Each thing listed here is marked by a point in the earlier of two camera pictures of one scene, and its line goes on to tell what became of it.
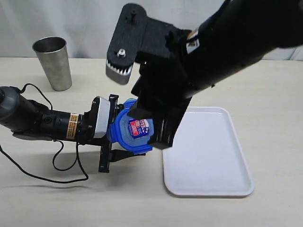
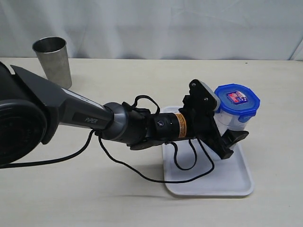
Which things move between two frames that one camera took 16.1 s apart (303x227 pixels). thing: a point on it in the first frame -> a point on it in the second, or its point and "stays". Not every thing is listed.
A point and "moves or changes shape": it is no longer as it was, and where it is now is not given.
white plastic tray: (206, 158) stays
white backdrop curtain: (89, 26) stays
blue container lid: (131, 133) moves or changes shape
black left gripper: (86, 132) -> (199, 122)
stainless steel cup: (53, 53) stays
